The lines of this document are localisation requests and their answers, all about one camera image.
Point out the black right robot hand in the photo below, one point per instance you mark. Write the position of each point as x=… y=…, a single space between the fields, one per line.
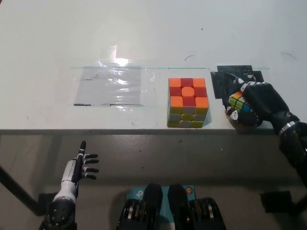
x=266 y=100

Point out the black tape patch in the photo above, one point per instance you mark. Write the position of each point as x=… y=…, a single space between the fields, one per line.
x=220 y=83

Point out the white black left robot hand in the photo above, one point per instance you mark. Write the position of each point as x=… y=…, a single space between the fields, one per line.
x=72 y=170

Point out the big orange red puzzle cube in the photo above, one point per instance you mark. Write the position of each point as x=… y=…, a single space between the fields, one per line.
x=187 y=100

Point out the black slanted table leg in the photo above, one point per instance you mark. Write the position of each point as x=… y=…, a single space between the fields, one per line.
x=14 y=189

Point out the clear plastic sheet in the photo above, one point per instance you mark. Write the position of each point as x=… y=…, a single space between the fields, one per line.
x=108 y=86

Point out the black table foot plate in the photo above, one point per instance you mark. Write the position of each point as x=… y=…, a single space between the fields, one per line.
x=45 y=198

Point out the small studded multicolour puzzle cube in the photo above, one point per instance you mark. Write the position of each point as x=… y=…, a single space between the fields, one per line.
x=237 y=100

